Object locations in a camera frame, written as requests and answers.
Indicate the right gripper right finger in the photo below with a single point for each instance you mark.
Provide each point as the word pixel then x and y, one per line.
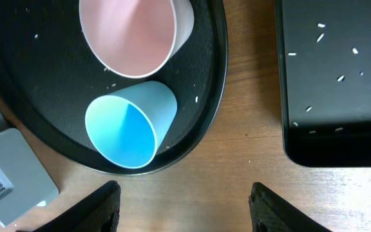
pixel 269 212

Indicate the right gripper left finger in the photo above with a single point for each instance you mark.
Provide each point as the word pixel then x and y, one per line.
pixel 98 212

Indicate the blue cup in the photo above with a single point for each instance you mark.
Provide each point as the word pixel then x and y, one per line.
pixel 128 126

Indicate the pink cup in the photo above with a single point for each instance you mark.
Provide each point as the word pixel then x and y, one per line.
pixel 136 38

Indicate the grey dishwasher rack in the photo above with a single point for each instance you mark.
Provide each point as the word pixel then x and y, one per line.
pixel 24 182

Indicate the round black tray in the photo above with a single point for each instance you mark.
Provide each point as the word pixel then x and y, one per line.
pixel 48 77

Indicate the black rectangular tray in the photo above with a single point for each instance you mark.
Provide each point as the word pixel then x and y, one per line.
pixel 324 59

